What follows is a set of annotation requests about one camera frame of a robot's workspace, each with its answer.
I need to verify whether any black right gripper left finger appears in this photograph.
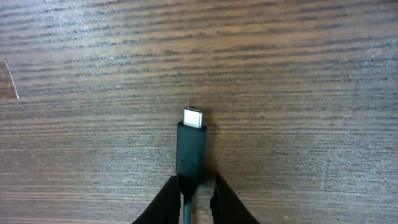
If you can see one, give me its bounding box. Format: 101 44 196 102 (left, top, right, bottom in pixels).
132 175 181 224

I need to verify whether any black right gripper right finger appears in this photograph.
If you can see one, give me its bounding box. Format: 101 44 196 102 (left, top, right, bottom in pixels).
210 175 259 224

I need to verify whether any black usb charging cable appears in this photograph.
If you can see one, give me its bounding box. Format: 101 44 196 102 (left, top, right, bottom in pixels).
175 107 208 224

